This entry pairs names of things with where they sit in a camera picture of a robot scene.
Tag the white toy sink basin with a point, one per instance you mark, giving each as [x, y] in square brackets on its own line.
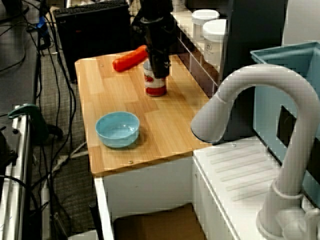
[237, 170]

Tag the black upright kitchen panel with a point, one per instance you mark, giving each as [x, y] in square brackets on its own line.
[250, 37]

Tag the white metal camera stand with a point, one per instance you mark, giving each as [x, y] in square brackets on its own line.
[17, 175]

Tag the black keyboard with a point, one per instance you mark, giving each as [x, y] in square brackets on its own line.
[72, 11]

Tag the orange toy sausage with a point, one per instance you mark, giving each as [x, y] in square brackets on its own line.
[127, 61]

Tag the green clamp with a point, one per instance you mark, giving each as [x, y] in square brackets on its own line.
[37, 120]

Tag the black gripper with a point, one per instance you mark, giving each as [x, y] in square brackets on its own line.
[160, 37]

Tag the teal plastic bin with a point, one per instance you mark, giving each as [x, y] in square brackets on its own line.
[267, 110]

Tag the toy tomato can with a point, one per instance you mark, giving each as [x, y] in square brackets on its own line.
[155, 86]

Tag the dark tile backsplash panel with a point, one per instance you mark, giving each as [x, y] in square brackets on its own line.
[200, 72]

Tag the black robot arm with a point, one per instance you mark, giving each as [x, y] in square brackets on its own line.
[155, 10]

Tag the cream shelf ledge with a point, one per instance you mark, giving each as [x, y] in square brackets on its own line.
[185, 25]

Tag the blue tape piece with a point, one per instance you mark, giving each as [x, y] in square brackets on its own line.
[42, 25]

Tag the white lidded jar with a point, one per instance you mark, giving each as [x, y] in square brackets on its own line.
[215, 42]
[205, 17]

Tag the grey toy faucet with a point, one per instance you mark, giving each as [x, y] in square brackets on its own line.
[210, 120]

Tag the light blue bowl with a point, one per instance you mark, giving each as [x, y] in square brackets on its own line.
[117, 137]

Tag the black device on stand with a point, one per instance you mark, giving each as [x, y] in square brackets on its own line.
[6, 152]

